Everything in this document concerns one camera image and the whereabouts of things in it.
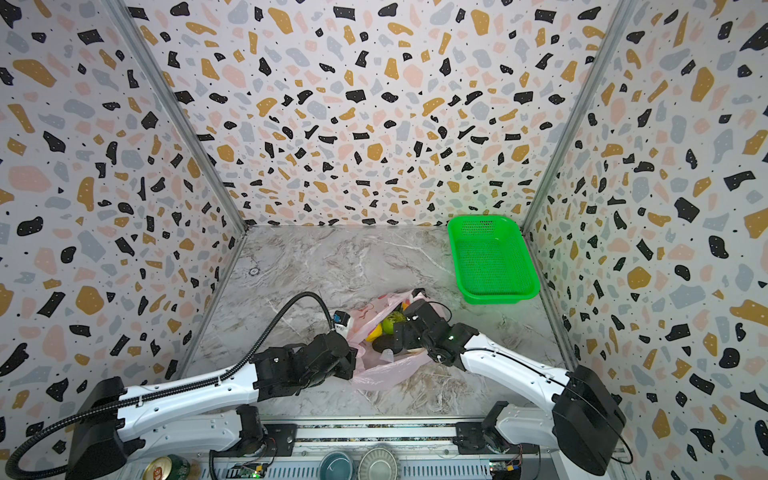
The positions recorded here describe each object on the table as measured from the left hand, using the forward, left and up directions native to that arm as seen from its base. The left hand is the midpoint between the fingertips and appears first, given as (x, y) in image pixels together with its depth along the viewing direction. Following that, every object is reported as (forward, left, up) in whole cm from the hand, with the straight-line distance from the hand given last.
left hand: (361, 351), depth 75 cm
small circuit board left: (-23, +26, -13) cm, 37 cm away
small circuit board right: (-24, -35, -14) cm, 45 cm away
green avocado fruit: (+10, -6, -5) cm, 13 cm away
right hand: (+8, -10, -2) cm, 13 cm away
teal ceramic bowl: (-23, +6, -12) cm, 26 cm away
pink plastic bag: (-4, -4, 0) cm, 5 cm away
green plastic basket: (+41, -45, -14) cm, 62 cm away
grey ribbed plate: (-22, -4, -13) cm, 26 cm away
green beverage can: (-23, +38, -2) cm, 45 cm away
